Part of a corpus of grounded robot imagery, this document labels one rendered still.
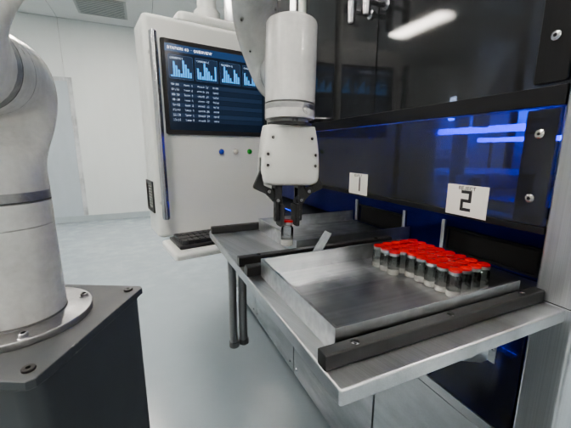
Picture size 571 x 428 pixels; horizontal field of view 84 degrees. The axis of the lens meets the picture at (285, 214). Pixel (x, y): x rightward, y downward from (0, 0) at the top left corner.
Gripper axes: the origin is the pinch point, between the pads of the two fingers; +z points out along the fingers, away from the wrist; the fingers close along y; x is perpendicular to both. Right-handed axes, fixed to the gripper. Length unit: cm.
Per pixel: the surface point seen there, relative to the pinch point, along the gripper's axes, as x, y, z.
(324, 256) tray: -5.0, -9.5, 10.0
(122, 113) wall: -514, 119, -82
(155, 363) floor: -114, 38, 98
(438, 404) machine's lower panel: 2, -36, 44
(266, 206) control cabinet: -79, -14, 10
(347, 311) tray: 13.4, -5.4, 12.6
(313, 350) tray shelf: 20.4, 2.5, 13.3
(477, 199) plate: 7.0, -34.6, -3.0
